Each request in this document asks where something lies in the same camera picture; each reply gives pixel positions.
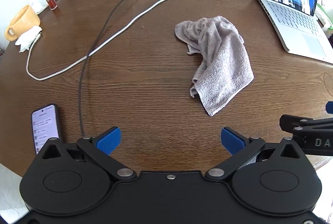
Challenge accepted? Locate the grey terry towel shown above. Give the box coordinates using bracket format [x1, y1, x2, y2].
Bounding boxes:
[174, 16, 254, 116]

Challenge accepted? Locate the black smartphone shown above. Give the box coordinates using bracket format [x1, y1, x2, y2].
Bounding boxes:
[30, 103, 62, 155]

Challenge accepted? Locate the white crumpled tissue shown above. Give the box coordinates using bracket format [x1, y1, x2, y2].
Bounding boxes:
[15, 26, 42, 53]

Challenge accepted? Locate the yellow ceramic mug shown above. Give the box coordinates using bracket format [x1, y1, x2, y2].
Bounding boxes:
[5, 5, 41, 41]

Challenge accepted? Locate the silver open laptop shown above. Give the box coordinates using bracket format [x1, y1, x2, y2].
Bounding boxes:
[258, 0, 332, 63]

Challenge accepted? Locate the black cable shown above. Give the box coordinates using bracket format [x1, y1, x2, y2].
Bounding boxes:
[78, 0, 236, 138]

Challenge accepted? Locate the white charging cable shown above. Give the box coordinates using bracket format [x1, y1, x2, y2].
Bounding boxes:
[25, 0, 211, 82]

